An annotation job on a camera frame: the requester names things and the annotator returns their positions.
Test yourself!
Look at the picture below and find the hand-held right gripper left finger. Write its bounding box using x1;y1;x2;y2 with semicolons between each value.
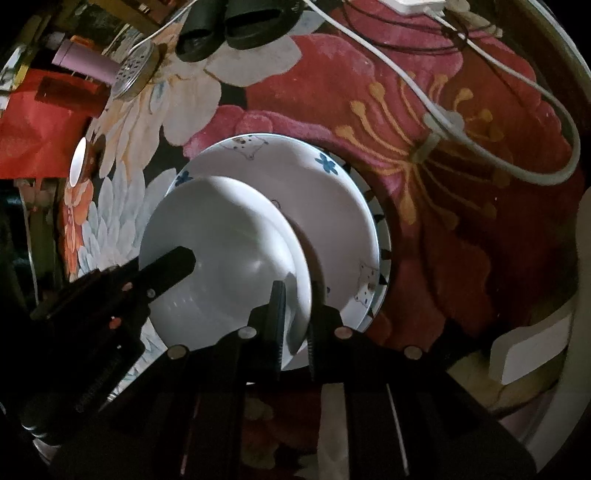
51;281;287;480

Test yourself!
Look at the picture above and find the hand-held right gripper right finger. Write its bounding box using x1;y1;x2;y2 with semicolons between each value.
310;281;539;480

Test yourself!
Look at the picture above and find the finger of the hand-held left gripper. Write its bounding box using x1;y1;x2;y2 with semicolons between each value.
30;263;139;321
122;247;197;301

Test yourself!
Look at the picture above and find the plain white bowl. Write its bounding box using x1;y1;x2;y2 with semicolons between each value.
139;175;312;372

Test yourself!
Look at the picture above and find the white bear print plate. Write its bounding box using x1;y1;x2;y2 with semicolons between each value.
165;134;382;333

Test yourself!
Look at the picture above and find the white plate black patterned rim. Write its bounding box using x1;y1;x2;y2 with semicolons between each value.
318;148;393;330

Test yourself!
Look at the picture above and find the floral rug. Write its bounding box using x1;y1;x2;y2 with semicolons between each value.
55;0;587;416

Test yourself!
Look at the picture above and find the red cloth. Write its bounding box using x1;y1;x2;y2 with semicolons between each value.
0;69;105;178

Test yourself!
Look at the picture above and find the perforated metal lid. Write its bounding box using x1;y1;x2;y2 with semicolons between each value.
111;42;160;100

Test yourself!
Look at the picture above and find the white foam block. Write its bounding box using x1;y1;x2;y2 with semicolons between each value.
489;314;585;386

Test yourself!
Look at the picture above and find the pink bottle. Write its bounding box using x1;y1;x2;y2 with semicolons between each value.
52;38;122;86

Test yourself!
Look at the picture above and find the white power adapter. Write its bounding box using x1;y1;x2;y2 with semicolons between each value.
385;0;446;14

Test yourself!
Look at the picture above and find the white cable clip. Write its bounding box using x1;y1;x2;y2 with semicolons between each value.
411;134;444;162
422;111;465;134

